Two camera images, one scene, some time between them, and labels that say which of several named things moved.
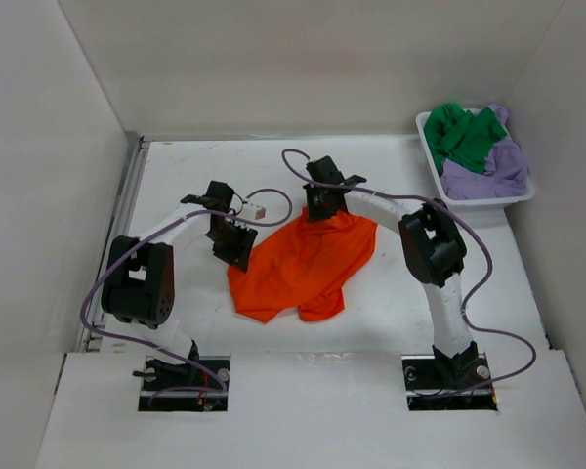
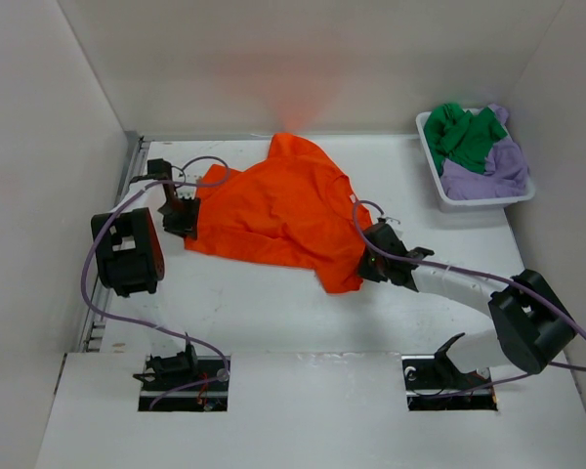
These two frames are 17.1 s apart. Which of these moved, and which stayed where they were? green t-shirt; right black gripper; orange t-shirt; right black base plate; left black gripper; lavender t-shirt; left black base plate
Moved: left black gripper; orange t-shirt; right black gripper
Stayed: green t-shirt; lavender t-shirt; right black base plate; left black base plate
